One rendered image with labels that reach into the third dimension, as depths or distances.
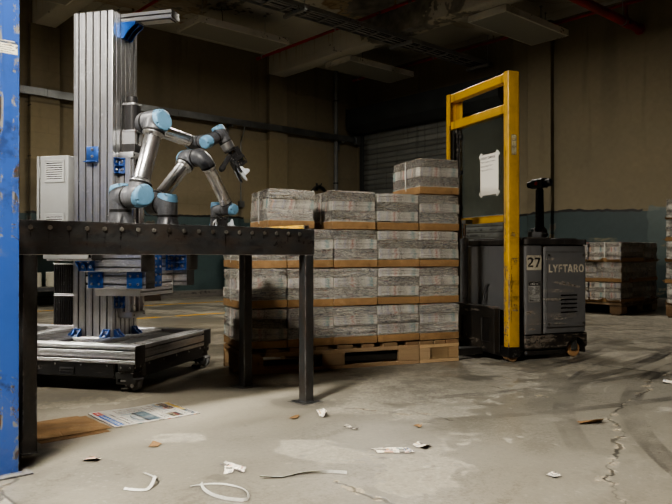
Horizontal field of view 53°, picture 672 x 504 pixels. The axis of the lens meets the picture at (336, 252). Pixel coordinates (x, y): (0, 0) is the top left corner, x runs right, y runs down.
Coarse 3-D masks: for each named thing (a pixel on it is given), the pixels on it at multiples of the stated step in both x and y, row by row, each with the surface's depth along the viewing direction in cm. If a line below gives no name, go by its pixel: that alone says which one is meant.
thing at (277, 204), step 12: (264, 192) 399; (276, 192) 392; (288, 192) 395; (300, 192) 398; (312, 192) 401; (264, 204) 398; (276, 204) 393; (288, 204) 396; (300, 204) 398; (312, 204) 401; (264, 216) 396; (276, 216) 393; (288, 216) 396; (300, 216) 399; (312, 216) 401; (312, 228) 401
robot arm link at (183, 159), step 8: (184, 152) 432; (176, 160) 430; (184, 160) 427; (176, 168) 425; (184, 168) 427; (192, 168) 432; (168, 176) 422; (176, 176) 423; (160, 184) 420; (168, 184) 418; (176, 184) 423; (160, 192) 412; (168, 192) 417; (144, 208) 410
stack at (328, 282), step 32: (224, 256) 414; (256, 256) 387; (288, 256) 394; (320, 256) 402; (352, 256) 410; (384, 256) 418; (416, 256) 426; (224, 288) 413; (256, 288) 386; (288, 288) 395; (320, 288) 402; (352, 288) 410; (384, 288) 417; (416, 288) 425; (224, 320) 418; (256, 320) 388; (288, 320) 395; (320, 320) 402; (352, 320) 409; (384, 320) 417; (416, 320) 425; (224, 352) 415; (256, 352) 400; (288, 352) 394; (320, 352) 401; (416, 352) 426
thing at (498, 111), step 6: (492, 108) 448; (498, 108) 442; (474, 114) 468; (480, 114) 461; (486, 114) 454; (492, 114) 448; (498, 114) 442; (456, 120) 489; (462, 120) 481; (468, 120) 474; (474, 120) 468; (480, 120) 461; (486, 120) 460; (456, 126) 489; (462, 126) 482; (468, 126) 482
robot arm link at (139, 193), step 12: (144, 120) 356; (156, 120) 351; (168, 120) 358; (144, 132) 354; (156, 132) 353; (144, 144) 352; (156, 144) 354; (144, 156) 350; (144, 168) 349; (132, 180) 346; (144, 180) 346; (132, 192) 342; (144, 192) 345; (132, 204) 345; (144, 204) 345
